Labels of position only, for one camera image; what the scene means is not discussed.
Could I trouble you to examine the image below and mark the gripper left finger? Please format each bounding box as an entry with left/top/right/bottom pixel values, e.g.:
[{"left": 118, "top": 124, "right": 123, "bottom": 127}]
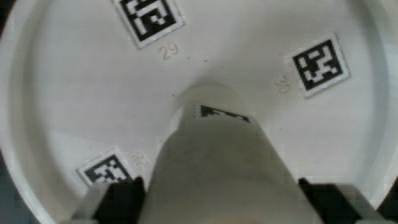
[{"left": 70, "top": 177, "right": 147, "bottom": 224}]

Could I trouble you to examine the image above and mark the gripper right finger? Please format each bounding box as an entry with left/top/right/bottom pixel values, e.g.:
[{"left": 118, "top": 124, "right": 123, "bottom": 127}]
[{"left": 299, "top": 178, "right": 381, "bottom": 224}]

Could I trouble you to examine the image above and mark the white cylindrical table leg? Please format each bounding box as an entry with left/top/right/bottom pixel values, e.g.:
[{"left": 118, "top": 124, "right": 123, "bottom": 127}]
[{"left": 141, "top": 104, "right": 317, "bottom": 224}]

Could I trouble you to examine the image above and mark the white round table top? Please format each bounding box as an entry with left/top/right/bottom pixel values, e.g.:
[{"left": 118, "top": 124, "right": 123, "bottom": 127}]
[{"left": 0, "top": 0, "right": 398, "bottom": 224}]

